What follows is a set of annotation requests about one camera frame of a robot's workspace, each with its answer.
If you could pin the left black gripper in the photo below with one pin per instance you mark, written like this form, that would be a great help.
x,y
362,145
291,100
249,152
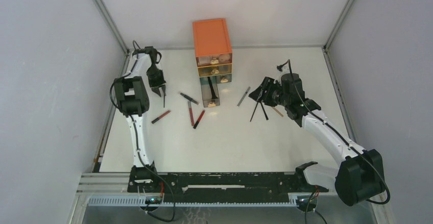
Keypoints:
x,y
160,83

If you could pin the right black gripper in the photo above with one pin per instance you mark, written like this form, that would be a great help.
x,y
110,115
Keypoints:
x,y
267,84

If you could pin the wooden handle brush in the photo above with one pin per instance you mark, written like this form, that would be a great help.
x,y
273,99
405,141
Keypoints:
x,y
277,111

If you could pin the clear drawer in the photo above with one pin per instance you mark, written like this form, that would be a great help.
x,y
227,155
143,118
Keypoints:
x,y
214,59
206,94
223,78
214,70

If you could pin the clear top drawer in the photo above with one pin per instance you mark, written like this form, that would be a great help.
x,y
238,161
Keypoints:
x,y
214,59

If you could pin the red lipstick black cap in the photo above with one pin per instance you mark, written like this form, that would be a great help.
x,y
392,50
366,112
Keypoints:
x,y
199,119

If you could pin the orange three-drawer organizer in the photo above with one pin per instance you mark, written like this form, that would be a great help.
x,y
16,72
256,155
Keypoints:
x,y
211,37

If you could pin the black powder brush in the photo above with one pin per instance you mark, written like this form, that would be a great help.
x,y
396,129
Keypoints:
x,y
212,90

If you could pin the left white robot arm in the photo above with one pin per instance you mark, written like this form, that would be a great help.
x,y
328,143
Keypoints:
x,y
129,95

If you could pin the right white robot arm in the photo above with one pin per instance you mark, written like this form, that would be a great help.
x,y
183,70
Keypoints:
x,y
359,174

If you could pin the grey silver pencil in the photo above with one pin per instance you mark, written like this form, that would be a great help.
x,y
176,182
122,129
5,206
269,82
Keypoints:
x,y
243,96

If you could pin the dark concealer stick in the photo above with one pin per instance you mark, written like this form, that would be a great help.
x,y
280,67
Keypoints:
x,y
190,99

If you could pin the pink lip gloss tube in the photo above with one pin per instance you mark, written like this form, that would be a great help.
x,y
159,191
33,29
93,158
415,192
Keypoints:
x,y
191,115

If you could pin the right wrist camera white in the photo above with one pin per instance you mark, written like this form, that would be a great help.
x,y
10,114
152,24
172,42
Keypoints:
x,y
278,79

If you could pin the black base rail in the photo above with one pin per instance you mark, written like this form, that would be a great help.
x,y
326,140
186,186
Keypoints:
x,y
223,188

